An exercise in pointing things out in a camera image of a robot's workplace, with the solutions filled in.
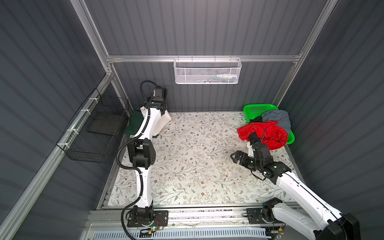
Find black wire mesh basket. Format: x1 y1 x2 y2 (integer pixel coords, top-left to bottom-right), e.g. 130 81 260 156
57 90 130 164

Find red t shirt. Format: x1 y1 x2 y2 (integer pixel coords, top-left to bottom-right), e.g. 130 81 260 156
237 121 288 151

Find aluminium mounting rail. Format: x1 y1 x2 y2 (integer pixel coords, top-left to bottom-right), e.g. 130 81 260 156
82 203 320 238

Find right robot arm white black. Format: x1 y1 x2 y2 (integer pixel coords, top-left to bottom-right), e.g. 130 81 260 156
231 142 362 240

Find folded dark green t shirt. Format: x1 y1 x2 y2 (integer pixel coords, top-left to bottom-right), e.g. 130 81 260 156
124 111 144 136

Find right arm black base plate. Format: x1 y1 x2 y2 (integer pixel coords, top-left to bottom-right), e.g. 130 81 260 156
245 207 283 224

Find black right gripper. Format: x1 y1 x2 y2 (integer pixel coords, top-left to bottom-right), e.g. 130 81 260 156
230 149 262 172

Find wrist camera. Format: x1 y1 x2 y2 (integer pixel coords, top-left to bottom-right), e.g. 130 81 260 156
153 87 168 101
247 141 254 157

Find white slotted cable duct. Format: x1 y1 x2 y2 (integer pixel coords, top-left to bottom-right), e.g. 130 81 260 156
91 227 271 240

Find green plastic laundry basket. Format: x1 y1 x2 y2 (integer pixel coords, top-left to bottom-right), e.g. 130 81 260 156
243 103 296 145

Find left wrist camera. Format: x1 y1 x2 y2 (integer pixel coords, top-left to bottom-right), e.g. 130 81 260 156
153 87 168 101

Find white printed t shirt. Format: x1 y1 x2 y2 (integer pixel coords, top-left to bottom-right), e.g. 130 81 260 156
153 110 172 137

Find white bottle in basket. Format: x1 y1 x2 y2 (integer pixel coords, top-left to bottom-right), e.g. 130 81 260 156
217 74 238 82

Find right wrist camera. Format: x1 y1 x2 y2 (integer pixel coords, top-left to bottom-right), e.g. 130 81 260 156
247 141 254 157

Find black corrugated cable conduit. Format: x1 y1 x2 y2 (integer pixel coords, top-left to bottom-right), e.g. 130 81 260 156
115 80 159 240

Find white wire mesh basket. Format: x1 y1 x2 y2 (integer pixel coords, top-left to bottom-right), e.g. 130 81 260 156
173 57 242 85

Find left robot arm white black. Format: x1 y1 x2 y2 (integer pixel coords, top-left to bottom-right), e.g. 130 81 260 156
128 98 167 209

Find grey blue t shirt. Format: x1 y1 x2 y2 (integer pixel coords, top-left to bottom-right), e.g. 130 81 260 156
262 110 292 135

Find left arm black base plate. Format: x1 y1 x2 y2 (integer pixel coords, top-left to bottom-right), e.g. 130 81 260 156
126 208 169 228

